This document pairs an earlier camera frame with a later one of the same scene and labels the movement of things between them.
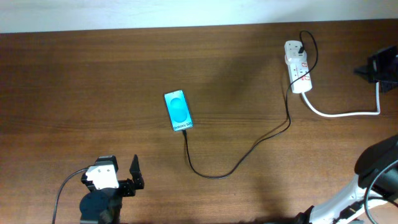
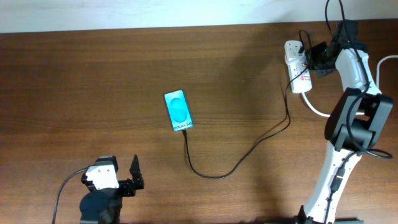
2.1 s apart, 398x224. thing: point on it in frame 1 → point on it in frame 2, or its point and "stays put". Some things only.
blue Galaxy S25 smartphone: [179, 113] stays put
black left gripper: [126, 183] stays put
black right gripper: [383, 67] → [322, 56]
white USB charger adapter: [293, 57] stays put
